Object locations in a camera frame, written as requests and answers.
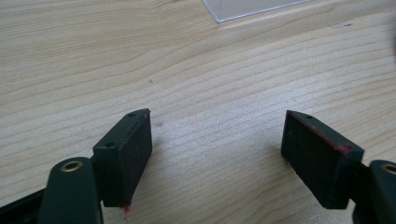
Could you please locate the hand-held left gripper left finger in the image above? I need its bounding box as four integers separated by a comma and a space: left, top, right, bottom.
92, 107, 153, 208

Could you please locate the clear plastic box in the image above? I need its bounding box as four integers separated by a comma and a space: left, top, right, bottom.
201, 0, 312, 23

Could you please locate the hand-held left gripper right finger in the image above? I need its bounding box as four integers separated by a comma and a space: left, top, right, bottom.
280, 109, 365, 210

